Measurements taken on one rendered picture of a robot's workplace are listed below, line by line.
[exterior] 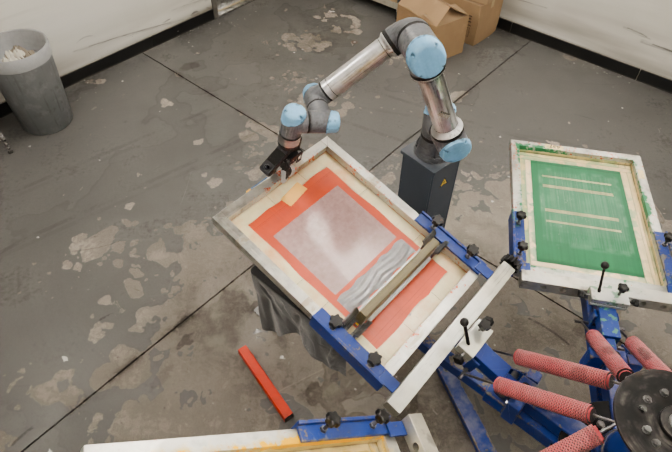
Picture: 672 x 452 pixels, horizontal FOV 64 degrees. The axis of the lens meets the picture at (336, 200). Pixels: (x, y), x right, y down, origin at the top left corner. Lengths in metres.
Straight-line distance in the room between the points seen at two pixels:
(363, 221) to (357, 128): 2.29
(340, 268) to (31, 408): 1.87
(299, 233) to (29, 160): 2.92
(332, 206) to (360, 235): 0.15
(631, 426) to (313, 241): 1.07
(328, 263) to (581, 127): 3.16
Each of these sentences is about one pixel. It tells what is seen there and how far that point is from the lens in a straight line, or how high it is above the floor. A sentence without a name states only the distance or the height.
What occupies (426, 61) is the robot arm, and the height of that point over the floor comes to 1.76.
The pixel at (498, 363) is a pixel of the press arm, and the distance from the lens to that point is 1.85.
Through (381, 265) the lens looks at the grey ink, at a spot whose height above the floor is 1.11.
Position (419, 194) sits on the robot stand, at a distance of 2.29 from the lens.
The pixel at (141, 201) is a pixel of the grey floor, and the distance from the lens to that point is 3.87.
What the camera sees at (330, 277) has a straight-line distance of 1.87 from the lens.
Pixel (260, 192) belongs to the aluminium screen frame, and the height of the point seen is 1.26.
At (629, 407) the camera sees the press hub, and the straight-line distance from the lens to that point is 1.62.
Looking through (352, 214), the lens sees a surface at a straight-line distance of 2.01.
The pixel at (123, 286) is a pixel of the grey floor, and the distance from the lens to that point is 3.44.
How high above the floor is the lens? 2.64
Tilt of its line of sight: 46 degrees down
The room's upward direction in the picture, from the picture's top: 1 degrees clockwise
